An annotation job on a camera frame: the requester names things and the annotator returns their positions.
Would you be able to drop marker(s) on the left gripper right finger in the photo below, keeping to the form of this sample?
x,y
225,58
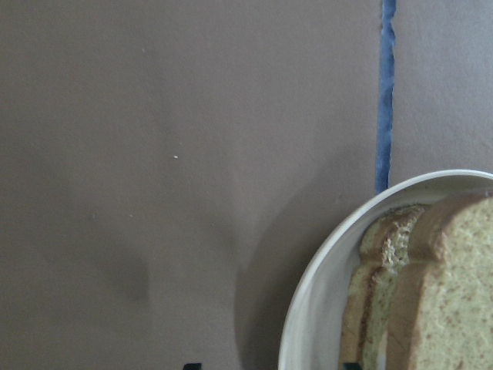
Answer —
x,y
351,366

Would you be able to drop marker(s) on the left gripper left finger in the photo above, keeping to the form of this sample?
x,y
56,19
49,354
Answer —
x,y
192,366

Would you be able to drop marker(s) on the white round plate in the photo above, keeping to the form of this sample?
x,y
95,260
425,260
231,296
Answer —
x,y
311,331

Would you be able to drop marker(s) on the bread slice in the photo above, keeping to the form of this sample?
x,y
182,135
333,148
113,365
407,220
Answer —
x,y
441,314
383,252

